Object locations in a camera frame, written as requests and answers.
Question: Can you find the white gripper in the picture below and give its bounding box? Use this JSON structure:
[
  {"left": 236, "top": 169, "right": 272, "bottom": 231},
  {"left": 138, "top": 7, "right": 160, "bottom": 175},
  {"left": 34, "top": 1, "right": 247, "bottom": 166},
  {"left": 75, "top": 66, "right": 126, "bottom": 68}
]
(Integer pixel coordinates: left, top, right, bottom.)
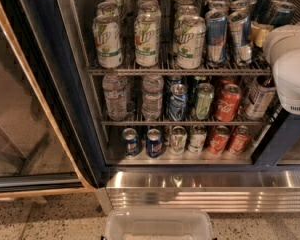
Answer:
[{"left": 251, "top": 21, "right": 300, "bottom": 115}]

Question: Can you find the second row right redbull can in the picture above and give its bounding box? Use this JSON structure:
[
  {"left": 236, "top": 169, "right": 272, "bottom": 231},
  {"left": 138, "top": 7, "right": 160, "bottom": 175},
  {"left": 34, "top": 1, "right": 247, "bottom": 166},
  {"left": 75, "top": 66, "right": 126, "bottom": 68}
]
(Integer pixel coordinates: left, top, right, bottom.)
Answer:
[{"left": 230, "top": 0, "right": 250, "bottom": 13}]

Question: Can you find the second row redbull can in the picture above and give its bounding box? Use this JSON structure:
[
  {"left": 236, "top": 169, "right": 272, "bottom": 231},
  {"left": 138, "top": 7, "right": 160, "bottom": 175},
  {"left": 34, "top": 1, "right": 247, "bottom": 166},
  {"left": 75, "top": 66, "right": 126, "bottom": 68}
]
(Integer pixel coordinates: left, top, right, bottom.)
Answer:
[
  {"left": 230, "top": 0, "right": 250, "bottom": 13},
  {"left": 208, "top": 0, "right": 229, "bottom": 14}
]

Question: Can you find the second row left redbull can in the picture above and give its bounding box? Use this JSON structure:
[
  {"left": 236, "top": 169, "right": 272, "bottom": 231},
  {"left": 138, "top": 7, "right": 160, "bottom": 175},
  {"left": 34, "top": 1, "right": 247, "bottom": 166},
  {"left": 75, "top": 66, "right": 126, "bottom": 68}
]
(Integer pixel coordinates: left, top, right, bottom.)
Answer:
[{"left": 208, "top": 0, "right": 229, "bottom": 14}]

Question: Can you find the white labelled bottle middle shelf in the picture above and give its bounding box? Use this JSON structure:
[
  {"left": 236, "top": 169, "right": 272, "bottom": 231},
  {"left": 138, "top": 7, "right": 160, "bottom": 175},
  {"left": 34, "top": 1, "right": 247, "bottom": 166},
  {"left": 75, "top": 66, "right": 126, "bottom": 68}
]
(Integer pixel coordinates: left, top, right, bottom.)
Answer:
[{"left": 243, "top": 76, "right": 276, "bottom": 121}]

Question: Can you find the red coca cola can middle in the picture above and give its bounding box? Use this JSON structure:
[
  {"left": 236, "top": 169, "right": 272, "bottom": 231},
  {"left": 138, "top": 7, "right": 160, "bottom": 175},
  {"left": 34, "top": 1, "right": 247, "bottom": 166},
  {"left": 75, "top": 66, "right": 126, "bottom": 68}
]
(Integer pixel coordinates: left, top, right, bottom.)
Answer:
[{"left": 215, "top": 84, "right": 241, "bottom": 122}]

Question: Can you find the front right 7up can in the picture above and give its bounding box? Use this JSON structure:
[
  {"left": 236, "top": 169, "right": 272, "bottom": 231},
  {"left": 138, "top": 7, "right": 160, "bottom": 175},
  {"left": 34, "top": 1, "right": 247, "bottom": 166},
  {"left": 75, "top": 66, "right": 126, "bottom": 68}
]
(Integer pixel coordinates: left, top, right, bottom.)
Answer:
[{"left": 177, "top": 15, "right": 206, "bottom": 69}]

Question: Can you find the green can middle shelf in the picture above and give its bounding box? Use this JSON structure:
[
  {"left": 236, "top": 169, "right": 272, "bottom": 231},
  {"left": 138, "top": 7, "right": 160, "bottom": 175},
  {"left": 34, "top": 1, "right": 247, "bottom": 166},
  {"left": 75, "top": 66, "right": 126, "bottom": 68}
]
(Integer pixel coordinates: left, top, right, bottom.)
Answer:
[{"left": 194, "top": 83, "right": 215, "bottom": 120}]

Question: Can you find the second row right 7up can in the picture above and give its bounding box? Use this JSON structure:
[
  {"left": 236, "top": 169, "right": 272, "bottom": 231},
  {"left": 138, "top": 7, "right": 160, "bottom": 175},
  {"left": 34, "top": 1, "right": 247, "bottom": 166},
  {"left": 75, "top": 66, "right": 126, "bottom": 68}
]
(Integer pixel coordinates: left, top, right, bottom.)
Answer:
[{"left": 172, "top": 5, "right": 199, "bottom": 55}]

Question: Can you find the second row 7up can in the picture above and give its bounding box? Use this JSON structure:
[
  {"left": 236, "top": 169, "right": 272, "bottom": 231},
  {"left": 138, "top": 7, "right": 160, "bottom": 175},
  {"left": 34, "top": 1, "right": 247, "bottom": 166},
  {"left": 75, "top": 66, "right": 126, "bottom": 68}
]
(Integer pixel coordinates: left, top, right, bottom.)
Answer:
[
  {"left": 172, "top": 5, "right": 199, "bottom": 55},
  {"left": 138, "top": 2, "right": 161, "bottom": 17},
  {"left": 96, "top": 1, "right": 120, "bottom": 22}
]

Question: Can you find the right coke can bottom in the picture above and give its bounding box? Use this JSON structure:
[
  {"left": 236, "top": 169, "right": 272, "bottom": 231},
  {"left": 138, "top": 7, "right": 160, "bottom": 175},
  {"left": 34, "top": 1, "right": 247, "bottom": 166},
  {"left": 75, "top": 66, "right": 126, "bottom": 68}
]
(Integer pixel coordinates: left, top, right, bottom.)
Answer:
[{"left": 227, "top": 125, "right": 251, "bottom": 155}]

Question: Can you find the coke can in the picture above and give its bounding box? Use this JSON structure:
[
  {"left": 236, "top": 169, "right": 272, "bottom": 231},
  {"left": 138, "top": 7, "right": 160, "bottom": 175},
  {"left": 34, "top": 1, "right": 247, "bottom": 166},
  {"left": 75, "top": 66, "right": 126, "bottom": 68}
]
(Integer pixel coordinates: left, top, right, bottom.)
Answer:
[
  {"left": 227, "top": 125, "right": 251, "bottom": 155},
  {"left": 208, "top": 125, "right": 230, "bottom": 155}
]

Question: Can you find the left coke can bottom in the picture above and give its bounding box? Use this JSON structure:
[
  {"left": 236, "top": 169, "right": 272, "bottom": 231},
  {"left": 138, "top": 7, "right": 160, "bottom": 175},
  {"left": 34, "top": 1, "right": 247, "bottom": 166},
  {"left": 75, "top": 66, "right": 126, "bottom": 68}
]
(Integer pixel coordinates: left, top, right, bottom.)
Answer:
[{"left": 208, "top": 125, "right": 230, "bottom": 155}]

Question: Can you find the blue pepsi can middle shelf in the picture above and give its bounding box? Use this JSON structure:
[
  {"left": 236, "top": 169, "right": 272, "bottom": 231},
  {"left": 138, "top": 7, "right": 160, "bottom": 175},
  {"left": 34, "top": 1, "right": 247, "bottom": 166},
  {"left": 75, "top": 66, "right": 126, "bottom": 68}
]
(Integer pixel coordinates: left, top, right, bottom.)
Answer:
[{"left": 168, "top": 84, "right": 188, "bottom": 121}]

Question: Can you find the second row middle 7up can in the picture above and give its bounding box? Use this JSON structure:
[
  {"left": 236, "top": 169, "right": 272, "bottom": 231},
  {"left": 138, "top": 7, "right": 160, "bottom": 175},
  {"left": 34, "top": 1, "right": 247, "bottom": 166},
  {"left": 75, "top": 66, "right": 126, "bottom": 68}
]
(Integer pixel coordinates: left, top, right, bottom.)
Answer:
[{"left": 138, "top": 2, "right": 161, "bottom": 17}]

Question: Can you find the front middle 7up can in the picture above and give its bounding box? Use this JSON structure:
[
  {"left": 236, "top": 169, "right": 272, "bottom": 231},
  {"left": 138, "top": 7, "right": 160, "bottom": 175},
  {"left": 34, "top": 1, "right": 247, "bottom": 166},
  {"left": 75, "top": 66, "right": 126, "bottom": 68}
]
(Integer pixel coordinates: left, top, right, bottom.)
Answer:
[{"left": 134, "top": 14, "right": 159, "bottom": 67}]

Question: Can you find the right 7up can bottom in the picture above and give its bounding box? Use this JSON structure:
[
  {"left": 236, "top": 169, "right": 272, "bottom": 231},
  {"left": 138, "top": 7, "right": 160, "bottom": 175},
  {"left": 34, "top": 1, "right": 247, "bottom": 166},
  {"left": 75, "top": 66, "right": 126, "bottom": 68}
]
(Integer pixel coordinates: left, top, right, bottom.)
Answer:
[{"left": 188, "top": 125, "right": 207, "bottom": 154}]

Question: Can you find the left 7up can bottom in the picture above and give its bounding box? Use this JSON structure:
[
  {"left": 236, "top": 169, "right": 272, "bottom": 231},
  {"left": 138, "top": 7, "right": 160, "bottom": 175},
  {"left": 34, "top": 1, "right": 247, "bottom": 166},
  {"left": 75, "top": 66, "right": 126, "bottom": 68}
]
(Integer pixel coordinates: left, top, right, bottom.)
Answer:
[{"left": 169, "top": 126, "right": 187, "bottom": 155}]

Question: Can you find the steel fridge bottom grille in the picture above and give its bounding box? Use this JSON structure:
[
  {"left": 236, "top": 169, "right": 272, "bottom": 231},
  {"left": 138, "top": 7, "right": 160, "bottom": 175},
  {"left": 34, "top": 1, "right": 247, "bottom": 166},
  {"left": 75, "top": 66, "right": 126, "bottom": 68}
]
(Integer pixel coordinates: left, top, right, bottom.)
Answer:
[{"left": 96, "top": 171, "right": 300, "bottom": 213}]

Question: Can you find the right pepsi can bottom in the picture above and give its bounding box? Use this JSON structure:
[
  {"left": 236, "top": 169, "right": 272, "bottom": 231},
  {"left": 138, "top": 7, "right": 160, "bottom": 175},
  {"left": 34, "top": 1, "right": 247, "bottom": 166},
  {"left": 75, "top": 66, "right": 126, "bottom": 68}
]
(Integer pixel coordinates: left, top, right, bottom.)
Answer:
[{"left": 146, "top": 129, "right": 163, "bottom": 158}]

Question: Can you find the pepsi can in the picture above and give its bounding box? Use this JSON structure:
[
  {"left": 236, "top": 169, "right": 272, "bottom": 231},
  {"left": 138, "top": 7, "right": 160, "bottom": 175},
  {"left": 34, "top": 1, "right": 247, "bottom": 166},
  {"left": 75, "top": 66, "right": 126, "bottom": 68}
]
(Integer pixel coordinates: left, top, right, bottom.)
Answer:
[
  {"left": 122, "top": 128, "right": 139, "bottom": 156},
  {"left": 146, "top": 129, "right": 163, "bottom": 158}
]

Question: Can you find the front left 7up can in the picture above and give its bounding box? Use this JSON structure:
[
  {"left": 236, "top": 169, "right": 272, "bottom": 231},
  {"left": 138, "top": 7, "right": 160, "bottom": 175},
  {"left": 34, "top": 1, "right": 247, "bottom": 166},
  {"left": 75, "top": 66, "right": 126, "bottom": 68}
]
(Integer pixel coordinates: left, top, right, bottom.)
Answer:
[{"left": 92, "top": 15, "right": 122, "bottom": 69}]

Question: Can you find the second row left 7up can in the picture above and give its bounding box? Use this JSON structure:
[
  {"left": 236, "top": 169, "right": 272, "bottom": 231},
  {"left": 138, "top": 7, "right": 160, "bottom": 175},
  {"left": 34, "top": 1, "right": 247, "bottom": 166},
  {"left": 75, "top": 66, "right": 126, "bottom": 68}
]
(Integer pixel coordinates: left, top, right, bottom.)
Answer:
[{"left": 96, "top": 1, "right": 120, "bottom": 22}]

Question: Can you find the left pepsi can bottom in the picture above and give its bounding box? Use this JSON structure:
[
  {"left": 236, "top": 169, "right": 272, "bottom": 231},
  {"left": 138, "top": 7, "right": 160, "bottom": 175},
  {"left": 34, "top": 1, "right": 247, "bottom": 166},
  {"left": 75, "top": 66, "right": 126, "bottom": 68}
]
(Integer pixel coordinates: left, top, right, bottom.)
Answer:
[{"left": 122, "top": 128, "right": 139, "bottom": 156}]

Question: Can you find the open glass fridge door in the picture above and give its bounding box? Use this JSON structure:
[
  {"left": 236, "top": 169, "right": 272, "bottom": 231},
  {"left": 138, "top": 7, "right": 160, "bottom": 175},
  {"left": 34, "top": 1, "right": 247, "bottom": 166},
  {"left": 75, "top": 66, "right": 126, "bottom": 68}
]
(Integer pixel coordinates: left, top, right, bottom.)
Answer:
[{"left": 0, "top": 0, "right": 97, "bottom": 198}]

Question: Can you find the right water bottle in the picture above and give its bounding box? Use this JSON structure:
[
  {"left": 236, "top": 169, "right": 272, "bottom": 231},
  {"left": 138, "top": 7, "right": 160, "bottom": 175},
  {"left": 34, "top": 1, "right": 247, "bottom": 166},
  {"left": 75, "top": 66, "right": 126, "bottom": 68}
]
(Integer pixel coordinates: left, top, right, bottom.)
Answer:
[{"left": 142, "top": 75, "right": 164, "bottom": 120}]

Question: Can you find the water bottle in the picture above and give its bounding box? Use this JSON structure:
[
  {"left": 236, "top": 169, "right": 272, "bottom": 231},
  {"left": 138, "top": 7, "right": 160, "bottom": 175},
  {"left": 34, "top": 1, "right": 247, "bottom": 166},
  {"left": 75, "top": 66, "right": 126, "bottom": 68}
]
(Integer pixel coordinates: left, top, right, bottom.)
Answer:
[
  {"left": 102, "top": 74, "right": 127, "bottom": 121},
  {"left": 142, "top": 75, "right": 164, "bottom": 120}
]

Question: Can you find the left water bottle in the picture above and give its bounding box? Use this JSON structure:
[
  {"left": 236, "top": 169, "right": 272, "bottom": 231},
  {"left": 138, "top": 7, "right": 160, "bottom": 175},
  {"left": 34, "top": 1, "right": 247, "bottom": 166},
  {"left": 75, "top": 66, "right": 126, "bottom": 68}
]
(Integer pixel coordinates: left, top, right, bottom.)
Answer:
[{"left": 102, "top": 74, "right": 127, "bottom": 121}]

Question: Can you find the clear plastic bin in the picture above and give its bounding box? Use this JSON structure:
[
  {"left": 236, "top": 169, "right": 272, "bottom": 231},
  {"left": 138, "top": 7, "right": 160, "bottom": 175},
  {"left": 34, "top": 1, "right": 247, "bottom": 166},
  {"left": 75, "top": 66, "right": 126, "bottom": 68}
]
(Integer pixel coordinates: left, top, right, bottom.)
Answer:
[{"left": 105, "top": 208, "right": 214, "bottom": 240}]

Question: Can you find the middle wire shelf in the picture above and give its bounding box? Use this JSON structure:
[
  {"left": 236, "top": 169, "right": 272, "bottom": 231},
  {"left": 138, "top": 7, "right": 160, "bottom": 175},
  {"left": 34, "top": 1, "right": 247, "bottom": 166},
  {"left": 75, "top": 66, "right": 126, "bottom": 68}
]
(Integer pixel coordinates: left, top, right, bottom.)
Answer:
[{"left": 99, "top": 73, "right": 281, "bottom": 127}]

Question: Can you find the wire shelf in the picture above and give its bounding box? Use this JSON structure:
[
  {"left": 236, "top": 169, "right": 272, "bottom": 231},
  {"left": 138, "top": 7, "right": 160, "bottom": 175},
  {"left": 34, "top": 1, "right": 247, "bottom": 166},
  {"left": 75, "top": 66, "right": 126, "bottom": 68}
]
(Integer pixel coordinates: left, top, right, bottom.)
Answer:
[
  {"left": 99, "top": 73, "right": 281, "bottom": 127},
  {"left": 86, "top": 0, "right": 300, "bottom": 76}
]

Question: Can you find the dark blue fridge door frame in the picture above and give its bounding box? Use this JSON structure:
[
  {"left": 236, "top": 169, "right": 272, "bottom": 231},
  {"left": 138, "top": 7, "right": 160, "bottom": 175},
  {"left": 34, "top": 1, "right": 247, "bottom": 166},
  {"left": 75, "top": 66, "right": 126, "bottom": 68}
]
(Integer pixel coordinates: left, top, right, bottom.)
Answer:
[{"left": 251, "top": 110, "right": 300, "bottom": 168}]

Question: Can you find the top wire shelf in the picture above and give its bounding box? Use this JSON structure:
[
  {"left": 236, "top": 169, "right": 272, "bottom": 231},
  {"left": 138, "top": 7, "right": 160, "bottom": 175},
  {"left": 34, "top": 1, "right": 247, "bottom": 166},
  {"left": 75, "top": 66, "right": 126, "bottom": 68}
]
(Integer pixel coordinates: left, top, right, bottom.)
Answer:
[{"left": 86, "top": 0, "right": 300, "bottom": 76}]

